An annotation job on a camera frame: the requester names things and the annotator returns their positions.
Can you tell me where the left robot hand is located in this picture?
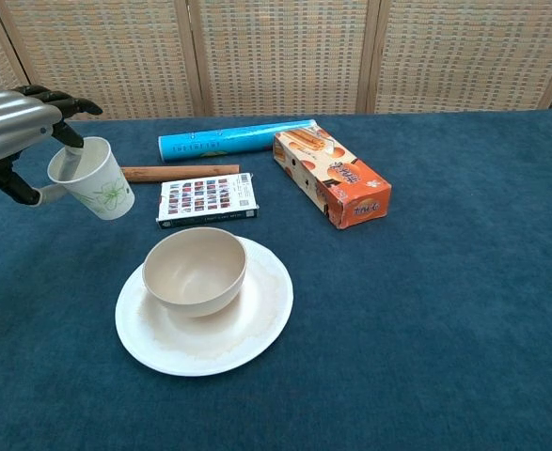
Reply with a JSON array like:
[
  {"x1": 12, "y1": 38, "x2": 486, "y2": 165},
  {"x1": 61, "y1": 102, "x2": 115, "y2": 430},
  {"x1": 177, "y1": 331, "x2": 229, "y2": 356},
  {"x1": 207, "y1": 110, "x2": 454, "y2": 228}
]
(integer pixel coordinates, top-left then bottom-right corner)
[{"x1": 0, "y1": 84, "x2": 104, "y2": 207}]

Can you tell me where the paper cup with green flower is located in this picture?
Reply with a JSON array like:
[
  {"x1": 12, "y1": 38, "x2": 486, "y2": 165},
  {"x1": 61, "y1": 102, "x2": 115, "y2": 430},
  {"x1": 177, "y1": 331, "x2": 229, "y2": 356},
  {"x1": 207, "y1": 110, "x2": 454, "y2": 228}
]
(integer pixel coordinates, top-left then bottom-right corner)
[{"x1": 46, "y1": 136, "x2": 136, "y2": 222}]

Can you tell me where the beige bowl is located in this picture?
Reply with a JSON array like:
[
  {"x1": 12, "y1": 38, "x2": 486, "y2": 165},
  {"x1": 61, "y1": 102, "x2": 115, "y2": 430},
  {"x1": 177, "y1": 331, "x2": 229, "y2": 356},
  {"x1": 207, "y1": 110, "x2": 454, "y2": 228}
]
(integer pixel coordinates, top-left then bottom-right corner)
[{"x1": 141, "y1": 226, "x2": 248, "y2": 319}]

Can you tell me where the wooden rolling pin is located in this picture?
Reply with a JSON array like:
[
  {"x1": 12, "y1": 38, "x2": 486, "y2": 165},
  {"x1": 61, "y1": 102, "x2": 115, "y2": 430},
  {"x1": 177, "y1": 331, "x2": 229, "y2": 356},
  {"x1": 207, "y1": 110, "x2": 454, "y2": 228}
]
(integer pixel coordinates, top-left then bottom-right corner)
[{"x1": 120, "y1": 163, "x2": 242, "y2": 185}]

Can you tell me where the blue cling film roll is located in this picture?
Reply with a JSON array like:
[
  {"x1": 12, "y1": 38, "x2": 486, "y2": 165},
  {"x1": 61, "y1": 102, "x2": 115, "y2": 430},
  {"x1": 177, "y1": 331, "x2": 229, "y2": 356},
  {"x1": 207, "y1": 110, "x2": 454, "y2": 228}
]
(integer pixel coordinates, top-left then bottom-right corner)
[{"x1": 157, "y1": 117, "x2": 321, "y2": 164}]

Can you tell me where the flat box with picture grid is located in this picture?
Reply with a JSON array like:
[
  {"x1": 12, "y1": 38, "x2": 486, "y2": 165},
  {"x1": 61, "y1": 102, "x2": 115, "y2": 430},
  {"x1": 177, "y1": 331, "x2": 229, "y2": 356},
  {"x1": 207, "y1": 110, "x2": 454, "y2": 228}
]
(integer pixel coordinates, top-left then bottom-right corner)
[{"x1": 156, "y1": 172, "x2": 260, "y2": 230}]

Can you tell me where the woven folding screen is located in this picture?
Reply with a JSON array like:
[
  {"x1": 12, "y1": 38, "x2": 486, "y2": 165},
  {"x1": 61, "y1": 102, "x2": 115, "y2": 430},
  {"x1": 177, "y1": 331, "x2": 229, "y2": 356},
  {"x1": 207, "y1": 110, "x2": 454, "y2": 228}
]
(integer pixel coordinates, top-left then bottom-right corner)
[{"x1": 0, "y1": 0, "x2": 552, "y2": 127}]

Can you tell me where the white plate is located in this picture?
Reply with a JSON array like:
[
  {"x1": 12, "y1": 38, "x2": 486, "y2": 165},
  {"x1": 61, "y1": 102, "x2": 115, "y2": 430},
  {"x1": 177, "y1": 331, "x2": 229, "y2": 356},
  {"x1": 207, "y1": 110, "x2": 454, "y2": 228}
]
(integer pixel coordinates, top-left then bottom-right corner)
[{"x1": 115, "y1": 236, "x2": 294, "y2": 378}]

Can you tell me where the orange snack box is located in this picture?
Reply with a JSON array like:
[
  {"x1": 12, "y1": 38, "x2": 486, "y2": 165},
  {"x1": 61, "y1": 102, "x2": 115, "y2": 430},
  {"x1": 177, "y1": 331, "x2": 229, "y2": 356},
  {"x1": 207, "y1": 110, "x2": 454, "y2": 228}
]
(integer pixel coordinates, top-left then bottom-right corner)
[{"x1": 273, "y1": 128, "x2": 393, "y2": 230}]

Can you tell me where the teal tablecloth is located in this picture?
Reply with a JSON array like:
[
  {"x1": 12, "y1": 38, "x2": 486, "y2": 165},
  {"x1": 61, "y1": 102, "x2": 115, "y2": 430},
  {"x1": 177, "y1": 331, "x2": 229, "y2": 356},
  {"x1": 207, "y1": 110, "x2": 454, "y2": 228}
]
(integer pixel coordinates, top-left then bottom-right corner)
[{"x1": 0, "y1": 108, "x2": 552, "y2": 451}]

